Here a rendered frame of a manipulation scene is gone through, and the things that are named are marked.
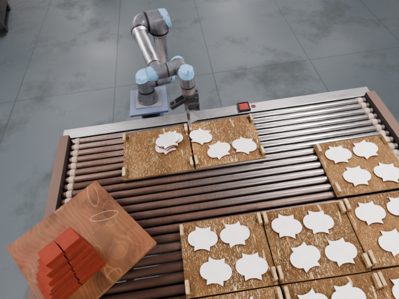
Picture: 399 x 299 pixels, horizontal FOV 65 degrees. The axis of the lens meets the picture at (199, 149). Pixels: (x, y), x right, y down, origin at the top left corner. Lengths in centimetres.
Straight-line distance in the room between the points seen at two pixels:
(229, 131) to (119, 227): 87
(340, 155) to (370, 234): 46
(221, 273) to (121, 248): 46
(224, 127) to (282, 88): 185
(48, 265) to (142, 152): 89
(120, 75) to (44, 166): 148
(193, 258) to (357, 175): 97
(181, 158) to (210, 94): 188
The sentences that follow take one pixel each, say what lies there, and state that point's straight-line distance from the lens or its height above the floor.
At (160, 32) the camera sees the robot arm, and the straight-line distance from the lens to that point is 197.
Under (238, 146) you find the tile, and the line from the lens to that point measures 186.
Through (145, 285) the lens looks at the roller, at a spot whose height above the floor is 91.
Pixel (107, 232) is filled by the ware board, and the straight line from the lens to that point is 157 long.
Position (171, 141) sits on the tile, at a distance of 187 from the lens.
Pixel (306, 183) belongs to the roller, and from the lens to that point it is 180.
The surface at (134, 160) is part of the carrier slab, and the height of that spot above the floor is 94.
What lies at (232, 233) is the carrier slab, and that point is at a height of 95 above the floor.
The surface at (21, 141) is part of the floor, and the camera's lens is 381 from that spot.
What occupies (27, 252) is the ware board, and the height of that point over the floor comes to 104.
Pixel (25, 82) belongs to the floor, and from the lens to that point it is 459.
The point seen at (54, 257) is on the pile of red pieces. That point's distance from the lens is 129.
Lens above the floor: 239
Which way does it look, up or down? 51 degrees down
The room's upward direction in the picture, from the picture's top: 7 degrees counter-clockwise
